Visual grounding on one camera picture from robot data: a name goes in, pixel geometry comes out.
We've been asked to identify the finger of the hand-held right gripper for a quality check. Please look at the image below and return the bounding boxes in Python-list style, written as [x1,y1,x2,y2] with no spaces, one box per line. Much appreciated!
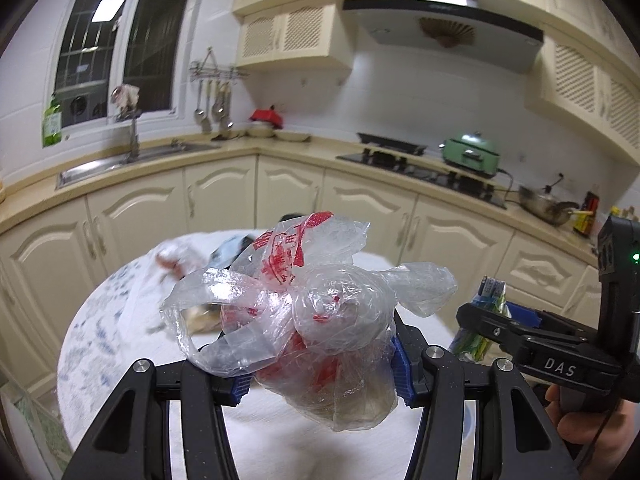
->
[507,304,602,346]
[456,303,539,362]

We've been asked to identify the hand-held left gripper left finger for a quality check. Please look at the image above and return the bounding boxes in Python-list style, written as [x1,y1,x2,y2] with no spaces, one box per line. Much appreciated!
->
[60,346,252,480]

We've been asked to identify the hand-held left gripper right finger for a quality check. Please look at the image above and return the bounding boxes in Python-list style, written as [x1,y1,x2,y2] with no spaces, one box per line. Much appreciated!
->
[390,310,581,480]

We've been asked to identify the green snack packet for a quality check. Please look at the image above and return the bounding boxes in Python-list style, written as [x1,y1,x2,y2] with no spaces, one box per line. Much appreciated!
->
[447,275,512,364]

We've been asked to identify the clear red-printed plastic bag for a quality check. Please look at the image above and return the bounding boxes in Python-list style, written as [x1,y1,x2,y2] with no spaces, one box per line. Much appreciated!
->
[160,211,459,434]

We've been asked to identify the person's right hand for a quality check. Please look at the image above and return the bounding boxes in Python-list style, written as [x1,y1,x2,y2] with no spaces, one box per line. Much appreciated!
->
[545,384,640,462]

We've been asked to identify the white towel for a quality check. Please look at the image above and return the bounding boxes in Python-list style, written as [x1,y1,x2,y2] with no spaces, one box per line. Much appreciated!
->
[120,230,481,480]

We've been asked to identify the dark sauce bottle red label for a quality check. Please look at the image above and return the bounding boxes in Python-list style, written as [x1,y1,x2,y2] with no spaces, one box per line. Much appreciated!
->
[581,190,601,237]

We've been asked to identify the clear wrapper with orange print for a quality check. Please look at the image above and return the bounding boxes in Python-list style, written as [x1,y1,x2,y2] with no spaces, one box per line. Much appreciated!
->
[156,239,211,281]

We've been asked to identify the green electric pot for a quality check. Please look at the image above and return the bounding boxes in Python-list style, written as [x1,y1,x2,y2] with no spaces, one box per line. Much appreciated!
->
[438,131,501,179]

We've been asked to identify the black gas stove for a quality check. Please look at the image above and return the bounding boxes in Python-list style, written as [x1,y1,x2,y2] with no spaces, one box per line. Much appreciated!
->
[335,147,507,210]

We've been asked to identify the cream lower kitchen cabinets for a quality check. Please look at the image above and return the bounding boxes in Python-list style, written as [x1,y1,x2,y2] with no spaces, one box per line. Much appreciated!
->
[0,154,614,407]

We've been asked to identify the grey side rack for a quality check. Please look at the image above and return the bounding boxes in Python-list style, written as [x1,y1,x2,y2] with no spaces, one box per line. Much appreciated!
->
[0,384,74,480]

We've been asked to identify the black griddle tray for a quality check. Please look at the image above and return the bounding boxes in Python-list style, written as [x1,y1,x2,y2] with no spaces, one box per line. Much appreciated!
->
[355,132,429,156]

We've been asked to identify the stainless steel sink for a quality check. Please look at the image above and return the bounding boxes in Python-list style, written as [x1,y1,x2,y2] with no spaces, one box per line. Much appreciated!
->
[55,142,221,190]

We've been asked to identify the hanging metal spatula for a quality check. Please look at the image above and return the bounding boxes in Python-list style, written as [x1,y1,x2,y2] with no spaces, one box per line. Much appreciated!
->
[199,82,214,134]

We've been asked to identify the hanging metal ladle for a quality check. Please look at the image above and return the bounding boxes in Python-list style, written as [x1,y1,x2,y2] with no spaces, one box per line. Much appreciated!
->
[220,84,235,132]

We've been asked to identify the metal kitchen faucet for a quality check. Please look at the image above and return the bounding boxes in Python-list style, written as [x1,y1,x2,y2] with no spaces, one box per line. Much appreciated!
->
[116,109,144,164]

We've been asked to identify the red pot lid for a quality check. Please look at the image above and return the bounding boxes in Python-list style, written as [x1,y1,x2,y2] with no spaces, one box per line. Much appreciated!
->
[249,106,285,128]

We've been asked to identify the black range hood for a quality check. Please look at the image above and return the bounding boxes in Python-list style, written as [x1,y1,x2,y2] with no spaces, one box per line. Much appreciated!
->
[342,0,545,74]

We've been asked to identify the pink rag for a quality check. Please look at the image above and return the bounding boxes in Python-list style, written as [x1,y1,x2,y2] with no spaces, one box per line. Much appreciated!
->
[110,84,141,111]

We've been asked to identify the green glass bottle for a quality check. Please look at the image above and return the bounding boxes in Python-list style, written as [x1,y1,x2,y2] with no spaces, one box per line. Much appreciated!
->
[41,94,64,149]

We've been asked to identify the white framed window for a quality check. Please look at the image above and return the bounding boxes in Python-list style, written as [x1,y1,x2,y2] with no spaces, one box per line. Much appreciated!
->
[50,0,199,129]

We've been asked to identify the black power cable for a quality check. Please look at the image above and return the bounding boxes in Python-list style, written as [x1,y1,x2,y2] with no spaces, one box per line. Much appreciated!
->
[497,168,517,202]

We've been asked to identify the metal wall utensil rack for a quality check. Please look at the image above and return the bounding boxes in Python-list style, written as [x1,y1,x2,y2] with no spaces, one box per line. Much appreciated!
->
[188,47,250,82]

